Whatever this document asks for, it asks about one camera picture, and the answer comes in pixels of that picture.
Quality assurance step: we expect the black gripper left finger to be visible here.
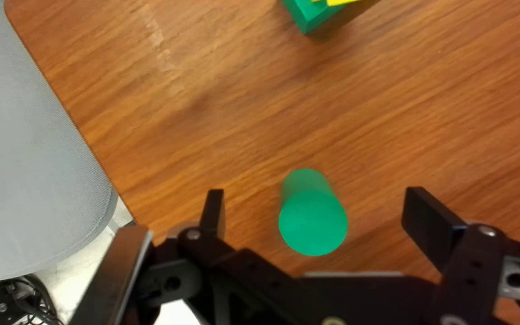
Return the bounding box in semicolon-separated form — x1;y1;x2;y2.
175;187;256;275

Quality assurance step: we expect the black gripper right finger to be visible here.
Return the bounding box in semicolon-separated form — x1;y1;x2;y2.
399;183;509;290

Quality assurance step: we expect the green cylinder block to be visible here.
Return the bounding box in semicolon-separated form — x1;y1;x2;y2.
276;165;350;257

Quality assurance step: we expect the green block under yellow block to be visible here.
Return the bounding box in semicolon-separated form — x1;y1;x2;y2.
280;0;357;35

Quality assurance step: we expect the yellow house-shaped block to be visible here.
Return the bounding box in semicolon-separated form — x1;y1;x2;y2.
311;0;377;8

